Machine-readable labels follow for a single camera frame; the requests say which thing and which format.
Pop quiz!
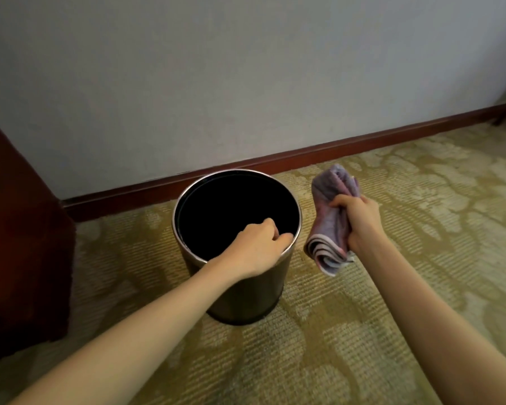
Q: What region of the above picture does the person's left forearm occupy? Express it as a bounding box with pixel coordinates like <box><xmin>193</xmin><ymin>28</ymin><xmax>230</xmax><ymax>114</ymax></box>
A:
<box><xmin>8</xmin><ymin>254</ymin><xmax>254</xmax><ymax>405</ymax></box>

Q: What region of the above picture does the round metal trash bin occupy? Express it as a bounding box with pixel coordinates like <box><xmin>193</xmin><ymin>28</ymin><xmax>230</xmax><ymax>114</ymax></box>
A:
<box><xmin>171</xmin><ymin>169</ymin><xmax>302</xmax><ymax>326</ymax></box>

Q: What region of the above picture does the person's left hand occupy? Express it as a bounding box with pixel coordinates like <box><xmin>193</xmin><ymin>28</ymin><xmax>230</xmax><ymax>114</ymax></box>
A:
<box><xmin>217</xmin><ymin>218</ymin><xmax>295</xmax><ymax>281</ymax></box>

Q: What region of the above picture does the person's right hand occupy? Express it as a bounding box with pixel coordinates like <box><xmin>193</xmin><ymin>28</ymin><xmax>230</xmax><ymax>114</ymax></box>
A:
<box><xmin>329</xmin><ymin>194</ymin><xmax>383</xmax><ymax>254</ymax></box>

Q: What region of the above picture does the dark red wooden baseboard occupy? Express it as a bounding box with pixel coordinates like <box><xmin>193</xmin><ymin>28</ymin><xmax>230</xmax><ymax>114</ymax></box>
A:
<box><xmin>61</xmin><ymin>99</ymin><xmax>506</xmax><ymax>223</ymax></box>

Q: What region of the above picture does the purple cloth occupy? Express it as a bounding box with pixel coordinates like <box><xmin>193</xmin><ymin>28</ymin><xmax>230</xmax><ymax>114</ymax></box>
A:
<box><xmin>304</xmin><ymin>164</ymin><xmax>362</xmax><ymax>278</ymax></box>

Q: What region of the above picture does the person's right forearm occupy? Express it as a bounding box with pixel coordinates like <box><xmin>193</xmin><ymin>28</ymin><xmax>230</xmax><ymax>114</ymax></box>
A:
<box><xmin>349</xmin><ymin>235</ymin><xmax>506</xmax><ymax>405</ymax></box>

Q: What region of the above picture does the dark red wooden cabinet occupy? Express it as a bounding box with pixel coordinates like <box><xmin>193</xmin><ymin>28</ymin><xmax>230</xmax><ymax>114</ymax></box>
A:
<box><xmin>0</xmin><ymin>109</ymin><xmax>77</xmax><ymax>367</ymax></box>

